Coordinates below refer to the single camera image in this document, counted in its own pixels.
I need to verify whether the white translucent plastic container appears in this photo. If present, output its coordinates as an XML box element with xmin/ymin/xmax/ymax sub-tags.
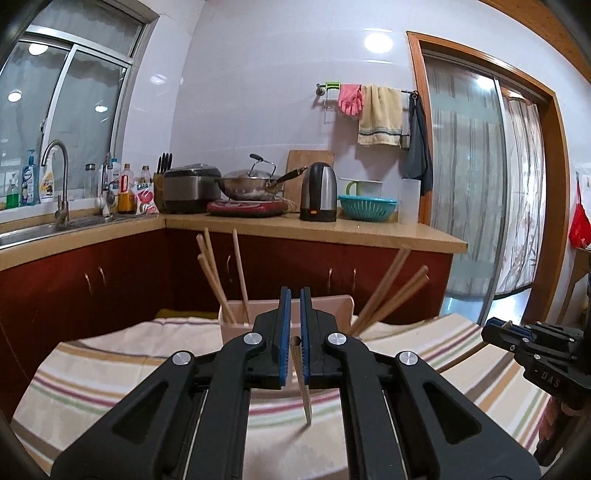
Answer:
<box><xmin>397</xmin><ymin>178</ymin><xmax>422</xmax><ymax>226</ymax></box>

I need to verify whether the wooden knife block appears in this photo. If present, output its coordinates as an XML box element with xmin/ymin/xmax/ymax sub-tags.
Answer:
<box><xmin>152</xmin><ymin>172</ymin><xmax>167</xmax><ymax>212</ymax></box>

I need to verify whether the white spray bottle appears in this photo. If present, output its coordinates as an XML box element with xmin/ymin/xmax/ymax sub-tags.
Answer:
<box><xmin>38</xmin><ymin>148</ymin><xmax>59</xmax><ymax>204</ymax></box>

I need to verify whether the tall steel kitchen faucet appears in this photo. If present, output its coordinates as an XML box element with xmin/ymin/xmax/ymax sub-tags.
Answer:
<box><xmin>41</xmin><ymin>140</ymin><xmax>70</xmax><ymax>227</ymax></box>

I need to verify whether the pink and white bag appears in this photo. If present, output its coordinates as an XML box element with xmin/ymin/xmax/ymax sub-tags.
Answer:
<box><xmin>133</xmin><ymin>182</ymin><xmax>160</xmax><ymax>216</ymax></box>

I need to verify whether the bunch of wooden chopsticks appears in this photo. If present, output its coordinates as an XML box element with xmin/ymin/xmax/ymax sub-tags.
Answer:
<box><xmin>196</xmin><ymin>227</ymin><xmax>430</xmax><ymax>336</ymax></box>

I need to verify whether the red hanging bag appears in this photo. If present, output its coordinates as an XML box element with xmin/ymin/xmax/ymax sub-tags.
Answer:
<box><xmin>568</xmin><ymin>182</ymin><xmax>591</xmax><ymax>250</ymax></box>

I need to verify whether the steel kitchen sink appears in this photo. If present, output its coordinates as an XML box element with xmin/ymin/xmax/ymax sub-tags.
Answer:
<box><xmin>0</xmin><ymin>215</ymin><xmax>122</xmax><ymax>248</ymax></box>

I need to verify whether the pink rubber glove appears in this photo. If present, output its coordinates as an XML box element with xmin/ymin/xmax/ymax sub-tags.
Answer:
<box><xmin>337</xmin><ymin>83</ymin><xmax>365</xmax><ymax>116</ymax></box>

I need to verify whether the white and green pitcher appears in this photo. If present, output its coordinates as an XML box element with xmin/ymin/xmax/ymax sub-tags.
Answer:
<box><xmin>339</xmin><ymin>177</ymin><xmax>384</xmax><ymax>197</ymax></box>

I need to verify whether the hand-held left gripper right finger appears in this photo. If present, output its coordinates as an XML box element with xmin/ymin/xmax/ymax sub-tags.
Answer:
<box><xmin>299</xmin><ymin>286</ymin><xmax>542</xmax><ymax>480</ymax></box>

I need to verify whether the red induction cooker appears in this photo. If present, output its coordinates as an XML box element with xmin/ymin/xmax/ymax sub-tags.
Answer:
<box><xmin>206</xmin><ymin>198</ymin><xmax>290</xmax><ymax>218</ymax></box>

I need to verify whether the steel towel rail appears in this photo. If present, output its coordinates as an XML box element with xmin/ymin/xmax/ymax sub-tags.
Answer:
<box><xmin>315</xmin><ymin>82</ymin><xmax>419</xmax><ymax>100</ymax></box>

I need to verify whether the yellow striped towel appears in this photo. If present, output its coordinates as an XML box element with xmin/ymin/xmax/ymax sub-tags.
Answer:
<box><xmin>357</xmin><ymin>84</ymin><xmax>404</xmax><ymax>148</ymax></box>

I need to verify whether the small steel water tap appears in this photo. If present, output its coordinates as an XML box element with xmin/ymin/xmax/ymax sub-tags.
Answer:
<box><xmin>95</xmin><ymin>152</ymin><xmax>116</xmax><ymax>218</ymax></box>

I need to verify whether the steel electric kettle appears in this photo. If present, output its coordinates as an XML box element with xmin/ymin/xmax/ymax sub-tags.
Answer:
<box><xmin>298</xmin><ymin>161</ymin><xmax>339</xmax><ymax>223</ymax></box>

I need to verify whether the striped tablecloth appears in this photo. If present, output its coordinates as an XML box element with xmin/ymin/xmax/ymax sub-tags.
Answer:
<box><xmin>10</xmin><ymin>314</ymin><xmax>553</xmax><ymax>480</ymax></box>

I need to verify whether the cooking oil bottle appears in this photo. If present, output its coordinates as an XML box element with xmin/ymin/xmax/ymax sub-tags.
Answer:
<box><xmin>117</xmin><ymin>163</ymin><xmax>137</xmax><ymax>214</ymax></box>

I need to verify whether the glass sliding door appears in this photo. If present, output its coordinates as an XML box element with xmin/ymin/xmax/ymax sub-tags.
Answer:
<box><xmin>422</xmin><ymin>52</ymin><xmax>509</xmax><ymax>302</ymax></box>

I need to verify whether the steel wok lid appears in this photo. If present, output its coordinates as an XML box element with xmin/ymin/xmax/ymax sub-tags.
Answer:
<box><xmin>220</xmin><ymin>153</ymin><xmax>280</xmax><ymax>182</ymax></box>

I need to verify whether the wooden side table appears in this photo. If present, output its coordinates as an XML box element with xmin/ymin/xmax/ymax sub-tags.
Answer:
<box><xmin>556</xmin><ymin>246</ymin><xmax>591</xmax><ymax>325</ymax></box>

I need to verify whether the grey rice cooker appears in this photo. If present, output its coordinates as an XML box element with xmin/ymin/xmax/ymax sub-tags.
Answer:
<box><xmin>162</xmin><ymin>162</ymin><xmax>223</xmax><ymax>214</ymax></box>

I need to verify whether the aluminium frame window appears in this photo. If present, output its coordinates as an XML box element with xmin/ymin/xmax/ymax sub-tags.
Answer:
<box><xmin>0</xmin><ymin>18</ymin><xmax>158</xmax><ymax>214</ymax></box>

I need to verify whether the patterned curtain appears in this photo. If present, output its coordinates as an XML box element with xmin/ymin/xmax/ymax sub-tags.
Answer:
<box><xmin>493</xmin><ymin>96</ymin><xmax>544</xmax><ymax>297</ymax></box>

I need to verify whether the dark grey hanging cloth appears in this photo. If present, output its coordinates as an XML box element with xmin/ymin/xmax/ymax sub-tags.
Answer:
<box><xmin>399</xmin><ymin>91</ymin><xmax>434</xmax><ymax>197</ymax></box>

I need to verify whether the green dish soap bottle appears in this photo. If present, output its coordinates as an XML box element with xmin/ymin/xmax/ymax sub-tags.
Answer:
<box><xmin>6</xmin><ymin>174</ymin><xmax>22</xmax><ymax>210</ymax></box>

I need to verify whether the wooden door frame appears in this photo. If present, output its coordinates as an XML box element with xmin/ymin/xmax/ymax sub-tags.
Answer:
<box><xmin>406</xmin><ymin>31</ymin><xmax>574</xmax><ymax>325</ymax></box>

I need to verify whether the blue detergent bottle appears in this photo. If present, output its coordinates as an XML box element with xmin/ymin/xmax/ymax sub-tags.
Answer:
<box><xmin>21</xmin><ymin>149</ymin><xmax>39</xmax><ymax>206</ymax></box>

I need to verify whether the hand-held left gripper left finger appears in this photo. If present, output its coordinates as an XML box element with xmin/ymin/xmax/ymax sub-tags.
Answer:
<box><xmin>50</xmin><ymin>286</ymin><xmax>293</xmax><ymax>480</ymax></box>

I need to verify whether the wooden cutting board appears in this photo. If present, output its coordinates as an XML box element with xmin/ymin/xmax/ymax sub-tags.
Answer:
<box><xmin>282</xmin><ymin>150</ymin><xmax>336</xmax><ymax>200</ymax></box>

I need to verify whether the teal plastic colander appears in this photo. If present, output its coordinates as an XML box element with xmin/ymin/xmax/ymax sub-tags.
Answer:
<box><xmin>337</xmin><ymin>194</ymin><xmax>399</xmax><ymax>222</ymax></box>

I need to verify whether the pink plastic utensil holder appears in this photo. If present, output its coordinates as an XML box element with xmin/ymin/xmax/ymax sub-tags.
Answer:
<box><xmin>218</xmin><ymin>294</ymin><xmax>355</xmax><ymax>345</ymax></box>

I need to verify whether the steel wok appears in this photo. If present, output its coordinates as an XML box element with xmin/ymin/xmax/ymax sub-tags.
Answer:
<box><xmin>215</xmin><ymin>166</ymin><xmax>310</xmax><ymax>202</ymax></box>

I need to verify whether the red kitchen cabinet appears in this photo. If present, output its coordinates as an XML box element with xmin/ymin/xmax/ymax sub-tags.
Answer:
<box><xmin>0</xmin><ymin>226</ymin><xmax>456</xmax><ymax>408</ymax></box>

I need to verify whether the single light wooden chopstick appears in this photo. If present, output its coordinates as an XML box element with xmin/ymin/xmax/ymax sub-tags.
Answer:
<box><xmin>290</xmin><ymin>337</ymin><xmax>314</xmax><ymax>425</ymax></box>

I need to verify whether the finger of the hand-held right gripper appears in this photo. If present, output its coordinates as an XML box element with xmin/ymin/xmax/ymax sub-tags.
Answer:
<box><xmin>481</xmin><ymin>318</ymin><xmax>519</xmax><ymax>357</ymax></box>
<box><xmin>509</xmin><ymin>322</ymin><xmax>541</xmax><ymax>344</ymax></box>

